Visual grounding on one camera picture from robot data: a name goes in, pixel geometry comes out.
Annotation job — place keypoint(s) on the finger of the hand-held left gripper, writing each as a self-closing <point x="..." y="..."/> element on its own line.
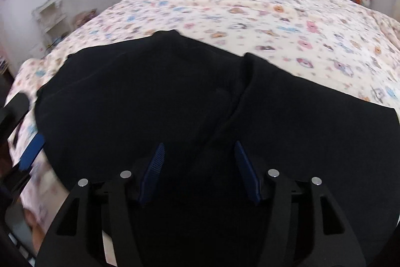
<point x="14" y="112"/>
<point x="31" y="152"/>

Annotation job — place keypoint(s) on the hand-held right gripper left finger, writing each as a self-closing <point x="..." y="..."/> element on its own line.
<point x="153" y="173"/>

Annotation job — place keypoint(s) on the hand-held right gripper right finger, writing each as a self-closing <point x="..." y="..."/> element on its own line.
<point x="248" y="174"/>

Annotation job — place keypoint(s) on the black pants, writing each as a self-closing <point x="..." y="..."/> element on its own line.
<point x="156" y="91"/>

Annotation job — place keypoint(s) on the white shelf rack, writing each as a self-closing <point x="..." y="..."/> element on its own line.
<point x="50" y="20"/>

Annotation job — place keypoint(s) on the brown plush toy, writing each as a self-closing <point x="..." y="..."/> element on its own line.
<point x="84" y="18"/>

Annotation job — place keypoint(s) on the printed blanket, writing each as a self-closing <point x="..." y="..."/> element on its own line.
<point x="250" y="4"/>

